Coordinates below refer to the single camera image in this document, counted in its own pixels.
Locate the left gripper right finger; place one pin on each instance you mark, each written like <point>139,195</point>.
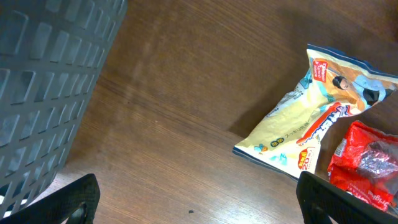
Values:
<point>321,202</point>

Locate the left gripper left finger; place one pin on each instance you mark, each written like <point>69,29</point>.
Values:
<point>74,203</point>

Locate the red snack packet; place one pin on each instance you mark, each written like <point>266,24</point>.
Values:
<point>365,165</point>

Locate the yellow snack bag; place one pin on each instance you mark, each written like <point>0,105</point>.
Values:
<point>288,139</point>

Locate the grey plastic mesh basket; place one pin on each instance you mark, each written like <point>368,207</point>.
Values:
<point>52,53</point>

